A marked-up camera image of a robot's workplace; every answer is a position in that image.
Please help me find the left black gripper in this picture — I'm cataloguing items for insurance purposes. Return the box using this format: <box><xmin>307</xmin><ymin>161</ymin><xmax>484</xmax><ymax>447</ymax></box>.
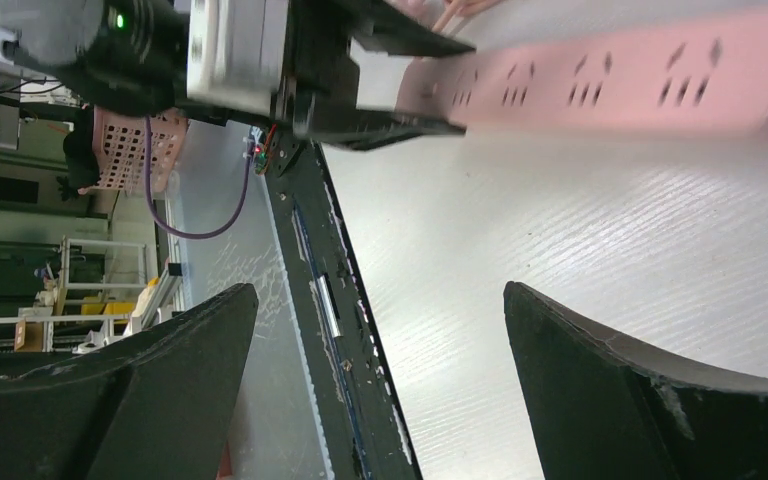
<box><xmin>280</xmin><ymin>0</ymin><xmax>475</xmax><ymax>151</ymax></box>

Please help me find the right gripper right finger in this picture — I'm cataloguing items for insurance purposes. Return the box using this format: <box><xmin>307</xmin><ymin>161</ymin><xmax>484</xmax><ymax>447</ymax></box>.
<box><xmin>503</xmin><ymin>282</ymin><xmax>768</xmax><ymax>479</ymax></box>

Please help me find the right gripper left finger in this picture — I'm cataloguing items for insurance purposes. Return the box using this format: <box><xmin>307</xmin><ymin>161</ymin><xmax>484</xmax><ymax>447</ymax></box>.
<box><xmin>0</xmin><ymin>283</ymin><xmax>258</xmax><ymax>479</ymax></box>

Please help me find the pink power strip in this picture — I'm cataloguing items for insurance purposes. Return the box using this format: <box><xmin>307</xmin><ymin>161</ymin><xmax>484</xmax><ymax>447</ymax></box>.
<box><xmin>396</xmin><ymin>7</ymin><xmax>768</xmax><ymax>137</ymax></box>

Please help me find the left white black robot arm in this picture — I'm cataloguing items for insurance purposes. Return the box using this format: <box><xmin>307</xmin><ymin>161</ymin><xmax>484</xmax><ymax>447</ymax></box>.
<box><xmin>0</xmin><ymin>0</ymin><xmax>472</xmax><ymax>151</ymax></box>

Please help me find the pink perforated basket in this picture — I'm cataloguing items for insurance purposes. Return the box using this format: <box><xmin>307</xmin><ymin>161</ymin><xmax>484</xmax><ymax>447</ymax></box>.
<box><xmin>78</xmin><ymin>107</ymin><xmax>189</xmax><ymax>194</ymax></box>

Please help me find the pink power strip cable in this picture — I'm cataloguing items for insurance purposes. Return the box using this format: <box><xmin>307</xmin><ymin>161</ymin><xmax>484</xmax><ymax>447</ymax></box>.
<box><xmin>430</xmin><ymin>0</ymin><xmax>505</xmax><ymax>34</ymax></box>

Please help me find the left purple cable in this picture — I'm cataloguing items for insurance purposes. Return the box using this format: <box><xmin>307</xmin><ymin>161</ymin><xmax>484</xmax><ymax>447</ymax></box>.
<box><xmin>142</xmin><ymin>115</ymin><xmax>256</xmax><ymax>242</ymax></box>

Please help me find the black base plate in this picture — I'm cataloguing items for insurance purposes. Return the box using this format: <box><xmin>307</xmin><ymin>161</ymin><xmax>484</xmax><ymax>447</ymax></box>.
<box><xmin>260</xmin><ymin>128</ymin><xmax>422</xmax><ymax>479</ymax></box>

